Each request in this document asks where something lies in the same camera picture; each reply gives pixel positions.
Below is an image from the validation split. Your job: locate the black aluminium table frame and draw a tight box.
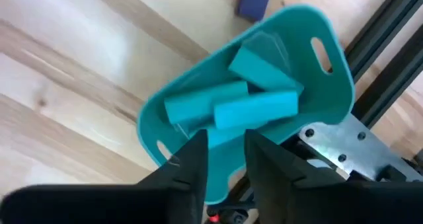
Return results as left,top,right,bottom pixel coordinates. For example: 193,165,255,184
342,0,423,130

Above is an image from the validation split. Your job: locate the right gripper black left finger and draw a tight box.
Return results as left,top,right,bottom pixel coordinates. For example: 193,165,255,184
0,130,209,224

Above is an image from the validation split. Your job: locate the silver metal mounting plate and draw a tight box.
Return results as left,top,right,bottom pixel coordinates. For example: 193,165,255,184
297,114,423,182

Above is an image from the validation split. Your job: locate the teal rectangular block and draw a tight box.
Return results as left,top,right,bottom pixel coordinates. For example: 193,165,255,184
164,81,249,125
227,46,304,93

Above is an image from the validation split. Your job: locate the purple rectangular block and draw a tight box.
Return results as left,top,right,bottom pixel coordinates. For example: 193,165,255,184
236,0,274,22

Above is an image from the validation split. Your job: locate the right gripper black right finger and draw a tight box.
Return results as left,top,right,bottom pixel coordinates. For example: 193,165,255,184
243,129,423,224

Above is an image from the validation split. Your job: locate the teal plastic bin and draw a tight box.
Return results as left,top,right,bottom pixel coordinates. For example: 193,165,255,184
136,4,356,205

